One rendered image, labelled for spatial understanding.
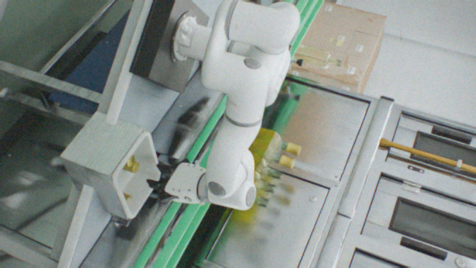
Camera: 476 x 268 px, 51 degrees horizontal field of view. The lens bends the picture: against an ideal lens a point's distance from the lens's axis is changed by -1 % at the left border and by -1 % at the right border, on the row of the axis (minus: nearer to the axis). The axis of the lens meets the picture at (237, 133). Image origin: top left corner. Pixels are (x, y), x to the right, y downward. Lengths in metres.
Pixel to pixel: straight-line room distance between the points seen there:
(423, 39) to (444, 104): 1.16
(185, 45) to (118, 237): 0.58
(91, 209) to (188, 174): 0.29
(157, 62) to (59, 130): 0.84
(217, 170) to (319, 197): 0.69
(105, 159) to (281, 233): 0.65
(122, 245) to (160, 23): 0.63
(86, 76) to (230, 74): 0.91
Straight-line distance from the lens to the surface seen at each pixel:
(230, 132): 1.10
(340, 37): 5.81
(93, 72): 1.86
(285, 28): 1.05
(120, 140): 1.36
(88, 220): 1.46
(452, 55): 7.07
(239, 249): 1.66
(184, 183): 1.32
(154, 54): 1.35
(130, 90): 1.41
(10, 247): 1.64
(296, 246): 1.66
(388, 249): 1.73
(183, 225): 1.52
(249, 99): 1.04
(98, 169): 1.32
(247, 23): 1.05
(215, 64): 1.04
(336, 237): 1.70
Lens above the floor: 1.45
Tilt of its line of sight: 17 degrees down
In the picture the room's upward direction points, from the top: 108 degrees clockwise
